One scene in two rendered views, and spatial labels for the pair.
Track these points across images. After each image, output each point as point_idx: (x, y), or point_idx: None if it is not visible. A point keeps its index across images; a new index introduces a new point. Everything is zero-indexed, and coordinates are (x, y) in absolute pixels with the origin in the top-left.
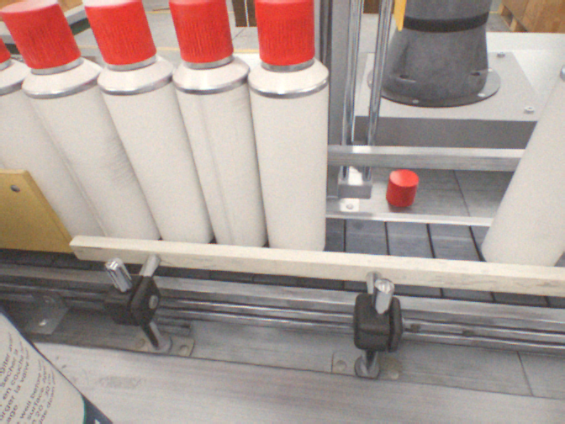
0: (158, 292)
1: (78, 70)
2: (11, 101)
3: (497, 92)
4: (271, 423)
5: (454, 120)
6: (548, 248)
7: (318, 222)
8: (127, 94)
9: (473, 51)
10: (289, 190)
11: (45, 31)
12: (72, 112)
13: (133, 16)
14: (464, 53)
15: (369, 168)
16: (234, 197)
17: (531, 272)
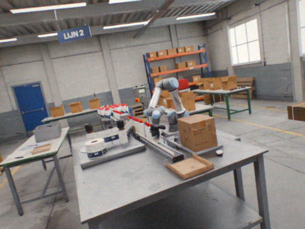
0: (135, 134)
1: (137, 121)
2: (135, 122)
3: (173, 132)
4: (132, 139)
5: (166, 133)
6: (146, 136)
7: (142, 133)
8: (137, 123)
9: (171, 127)
10: (140, 130)
11: (136, 119)
12: (136, 123)
13: (138, 119)
14: (170, 127)
15: None
16: (140, 130)
17: (145, 137)
